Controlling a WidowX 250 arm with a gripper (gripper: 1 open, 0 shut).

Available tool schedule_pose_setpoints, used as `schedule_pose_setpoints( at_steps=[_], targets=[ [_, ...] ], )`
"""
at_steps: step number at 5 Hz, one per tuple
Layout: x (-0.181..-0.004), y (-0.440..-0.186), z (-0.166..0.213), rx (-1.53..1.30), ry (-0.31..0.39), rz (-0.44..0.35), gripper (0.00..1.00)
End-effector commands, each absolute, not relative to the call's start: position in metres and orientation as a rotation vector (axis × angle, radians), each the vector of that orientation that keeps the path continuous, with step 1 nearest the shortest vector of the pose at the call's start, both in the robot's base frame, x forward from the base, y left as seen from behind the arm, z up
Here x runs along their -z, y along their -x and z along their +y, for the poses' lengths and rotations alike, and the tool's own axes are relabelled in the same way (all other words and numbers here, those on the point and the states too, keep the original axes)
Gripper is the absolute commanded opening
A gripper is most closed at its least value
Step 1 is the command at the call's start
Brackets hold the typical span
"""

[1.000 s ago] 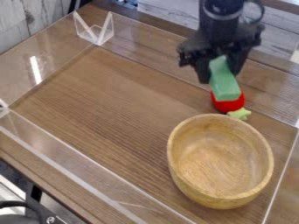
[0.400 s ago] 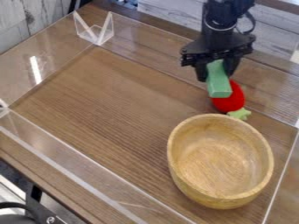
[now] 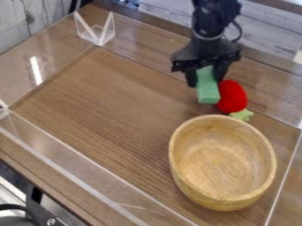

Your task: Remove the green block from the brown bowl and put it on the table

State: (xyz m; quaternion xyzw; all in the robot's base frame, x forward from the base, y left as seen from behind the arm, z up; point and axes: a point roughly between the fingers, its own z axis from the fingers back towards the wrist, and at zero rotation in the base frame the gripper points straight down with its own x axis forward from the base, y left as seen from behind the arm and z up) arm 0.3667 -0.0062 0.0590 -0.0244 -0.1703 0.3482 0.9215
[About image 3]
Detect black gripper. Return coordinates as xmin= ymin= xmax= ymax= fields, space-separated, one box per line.
xmin=170 ymin=30 xmax=243 ymax=87

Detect green rectangular block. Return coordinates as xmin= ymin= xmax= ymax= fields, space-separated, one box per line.
xmin=196 ymin=66 xmax=221 ymax=104

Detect brown wooden bowl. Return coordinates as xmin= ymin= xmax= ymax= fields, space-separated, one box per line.
xmin=168 ymin=115 xmax=277 ymax=212

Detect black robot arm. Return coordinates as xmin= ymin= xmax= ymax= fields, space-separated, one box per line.
xmin=170 ymin=0 xmax=243 ymax=87

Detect red knitted strawberry toy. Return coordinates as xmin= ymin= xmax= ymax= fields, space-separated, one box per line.
xmin=217 ymin=79 xmax=254 ymax=122

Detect clear acrylic corner bracket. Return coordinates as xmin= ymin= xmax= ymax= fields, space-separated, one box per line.
xmin=74 ymin=12 xmax=116 ymax=47

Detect clear acrylic tray wall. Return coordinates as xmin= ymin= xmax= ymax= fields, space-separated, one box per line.
xmin=0 ymin=101 xmax=196 ymax=226

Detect black table clamp mount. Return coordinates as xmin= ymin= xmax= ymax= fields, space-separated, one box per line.
xmin=25 ymin=187 xmax=67 ymax=226

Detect black cable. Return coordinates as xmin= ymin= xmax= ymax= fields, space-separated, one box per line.
xmin=0 ymin=203 xmax=33 ymax=215

